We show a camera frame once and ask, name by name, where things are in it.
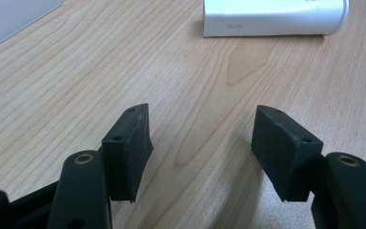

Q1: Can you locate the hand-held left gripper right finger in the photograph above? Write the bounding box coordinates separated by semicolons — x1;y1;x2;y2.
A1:
251;104;324;203

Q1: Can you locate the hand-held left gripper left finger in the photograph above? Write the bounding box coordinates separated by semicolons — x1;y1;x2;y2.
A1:
101;102;154;203

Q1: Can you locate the white cylindrical device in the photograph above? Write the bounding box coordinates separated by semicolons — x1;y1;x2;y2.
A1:
202;0;351;38

